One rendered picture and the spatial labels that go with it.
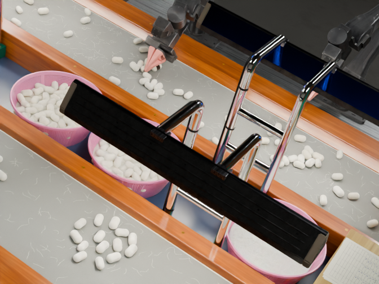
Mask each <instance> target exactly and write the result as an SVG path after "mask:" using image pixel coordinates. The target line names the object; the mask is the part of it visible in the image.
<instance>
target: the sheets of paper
mask: <svg viewBox="0 0 379 284"><path fill-rule="evenodd" d="M322 277H324V279H326V280H327V281H329V282H330V283H332V284H379V256H377V255H376V254H374V253H372V252H370V251H369V250H367V249H366V248H364V247H362V246H361V245H359V244H357V243H355V242H354V241H352V240H350V239H348V238H346V239H345V240H344V241H343V243H342V245H341V247H340V248H339V250H338V251H337V253H336V254H335V256H334V258H333V259H332V261H331V262H330V263H329V265H328V267H327V268H326V270H325V271H324V273H323V276H322Z"/></svg>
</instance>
